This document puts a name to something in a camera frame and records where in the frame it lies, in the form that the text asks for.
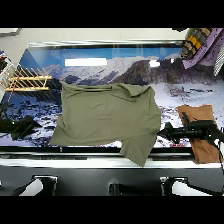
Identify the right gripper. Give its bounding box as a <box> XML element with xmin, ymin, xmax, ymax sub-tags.
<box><xmin>163</xmin><ymin>121</ymin><xmax>183</xmax><ymax>144</ymax></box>

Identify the olive green T-shirt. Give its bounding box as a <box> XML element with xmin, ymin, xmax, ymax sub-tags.
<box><xmin>49</xmin><ymin>80</ymin><xmax>163</xmax><ymax>168</ymax></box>

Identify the brown garment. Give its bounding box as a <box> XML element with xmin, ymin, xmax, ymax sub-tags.
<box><xmin>175</xmin><ymin>104</ymin><xmax>222</xmax><ymax>165</ymax></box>

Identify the white green striped garment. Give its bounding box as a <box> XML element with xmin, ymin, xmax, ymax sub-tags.
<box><xmin>213</xmin><ymin>43</ymin><xmax>224</xmax><ymax>77</ymax></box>

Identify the lilac garment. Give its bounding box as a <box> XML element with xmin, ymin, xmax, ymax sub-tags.
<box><xmin>182</xmin><ymin>28</ymin><xmax>224</xmax><ymax>70</ymax></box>

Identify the yellow grey striped garment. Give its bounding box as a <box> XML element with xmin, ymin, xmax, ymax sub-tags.
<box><xmin>181</xmin><ymin>28</ymin><xmax>213</xmax><ymax>61</ymax></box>

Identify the light wooden rack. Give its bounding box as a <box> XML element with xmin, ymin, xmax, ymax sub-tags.
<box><xmin>0</xmin><ymin>64</ymin><xmax>54</xmax><ymax>93</ymax></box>

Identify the silver frame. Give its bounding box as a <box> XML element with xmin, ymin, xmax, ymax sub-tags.
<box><xmin>0</xmin><ymin>151</ymin><xmax>224</xmax><ymax>197</ymax></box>

